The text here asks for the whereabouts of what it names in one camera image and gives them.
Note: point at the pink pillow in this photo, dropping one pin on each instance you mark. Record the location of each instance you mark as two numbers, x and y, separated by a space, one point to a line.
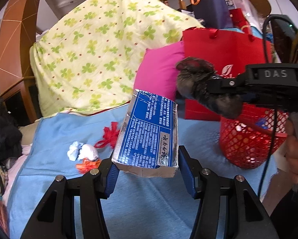
157 72

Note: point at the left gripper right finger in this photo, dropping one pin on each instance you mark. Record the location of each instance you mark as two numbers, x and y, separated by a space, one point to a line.
190 169

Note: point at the red mesh trash basket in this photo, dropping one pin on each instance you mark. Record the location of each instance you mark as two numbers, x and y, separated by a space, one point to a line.
245 141

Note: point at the brown wooden pillar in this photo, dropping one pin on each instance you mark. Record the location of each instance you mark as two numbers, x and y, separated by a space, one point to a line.
17 82

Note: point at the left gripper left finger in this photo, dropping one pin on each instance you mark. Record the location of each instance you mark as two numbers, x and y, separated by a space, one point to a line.
109 173

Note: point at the red Nilrich paper bag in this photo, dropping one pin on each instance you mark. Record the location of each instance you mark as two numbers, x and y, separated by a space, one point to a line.
229 50

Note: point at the light blue sock bundle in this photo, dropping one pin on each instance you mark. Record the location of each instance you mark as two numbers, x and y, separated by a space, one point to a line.
74 150

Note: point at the red ribbon bow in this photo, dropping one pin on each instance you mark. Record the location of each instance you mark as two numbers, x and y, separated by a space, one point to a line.
110 136

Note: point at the navy blue bag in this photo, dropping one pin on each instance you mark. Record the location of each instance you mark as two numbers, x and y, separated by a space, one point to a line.
213 13

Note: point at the clear plastic storage bin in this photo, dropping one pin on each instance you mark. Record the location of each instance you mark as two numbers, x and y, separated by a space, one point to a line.
248 10

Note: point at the black clothes pile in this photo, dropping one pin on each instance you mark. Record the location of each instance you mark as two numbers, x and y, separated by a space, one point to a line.
10 136

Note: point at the light blue blanket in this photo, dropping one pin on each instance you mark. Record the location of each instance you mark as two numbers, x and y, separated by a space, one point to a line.
139 207

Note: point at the blue white toothpaste box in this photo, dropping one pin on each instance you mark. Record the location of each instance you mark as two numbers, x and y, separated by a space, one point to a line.
147 144

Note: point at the green clover quilt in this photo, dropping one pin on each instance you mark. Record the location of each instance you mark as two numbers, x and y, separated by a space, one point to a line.
87 62

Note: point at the dark red gift box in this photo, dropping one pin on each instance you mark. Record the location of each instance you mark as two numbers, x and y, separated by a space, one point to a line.
239 21

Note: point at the orange wrapper bundle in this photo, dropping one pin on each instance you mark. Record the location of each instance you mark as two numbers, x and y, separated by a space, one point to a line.
87 165

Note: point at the person right hand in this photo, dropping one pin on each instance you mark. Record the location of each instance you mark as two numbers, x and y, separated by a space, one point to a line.
292 151

